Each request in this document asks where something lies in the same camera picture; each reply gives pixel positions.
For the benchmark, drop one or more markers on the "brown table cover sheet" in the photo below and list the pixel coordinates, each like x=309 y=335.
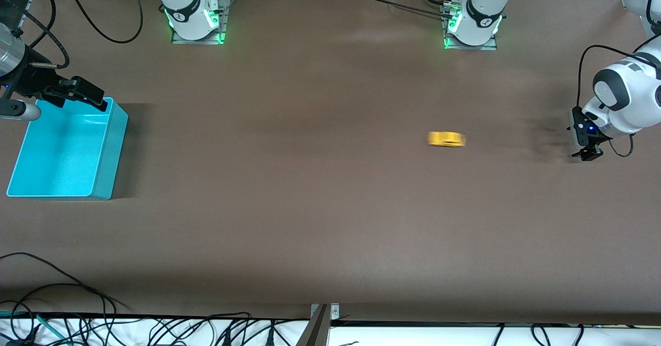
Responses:
x=330 y=181

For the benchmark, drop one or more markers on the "yellow beetle toy car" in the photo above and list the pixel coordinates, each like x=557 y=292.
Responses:
x=446 y=139

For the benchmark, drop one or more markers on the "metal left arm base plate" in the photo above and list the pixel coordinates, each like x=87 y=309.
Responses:
x=470 y=47

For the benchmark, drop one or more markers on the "grey metal stand post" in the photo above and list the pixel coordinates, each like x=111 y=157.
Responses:
x=316 y=330

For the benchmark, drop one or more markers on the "aluminium frame profile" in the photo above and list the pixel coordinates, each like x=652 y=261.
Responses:
x=28 y=6

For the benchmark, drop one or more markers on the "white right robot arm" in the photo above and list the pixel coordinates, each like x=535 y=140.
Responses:
x=186 y=10

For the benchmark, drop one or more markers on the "metal table edge bracket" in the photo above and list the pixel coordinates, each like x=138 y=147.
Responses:
x=334 y=311

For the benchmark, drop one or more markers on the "turquoise plastic bin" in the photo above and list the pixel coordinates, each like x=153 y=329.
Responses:
x=62 y=155

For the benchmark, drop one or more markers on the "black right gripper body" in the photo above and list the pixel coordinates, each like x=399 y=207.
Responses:
x=35 y=82

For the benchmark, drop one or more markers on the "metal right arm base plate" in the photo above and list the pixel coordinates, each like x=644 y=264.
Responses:
x=199 y=40

